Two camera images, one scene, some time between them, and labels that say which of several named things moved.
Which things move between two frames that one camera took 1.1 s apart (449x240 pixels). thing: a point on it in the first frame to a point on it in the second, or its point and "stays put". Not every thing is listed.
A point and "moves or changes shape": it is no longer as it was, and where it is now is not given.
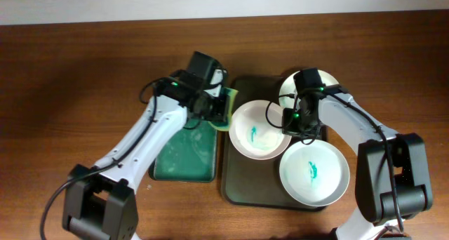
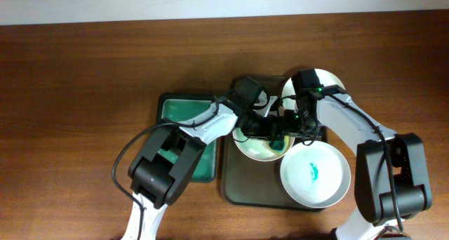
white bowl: x=289 y=95 stays put
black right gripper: x=290 y=128 stays put
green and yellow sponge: x=231 y=93 moves or changes shape
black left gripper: x=218 y=113 to x=275 y=123
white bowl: x=314 y=175 stays put
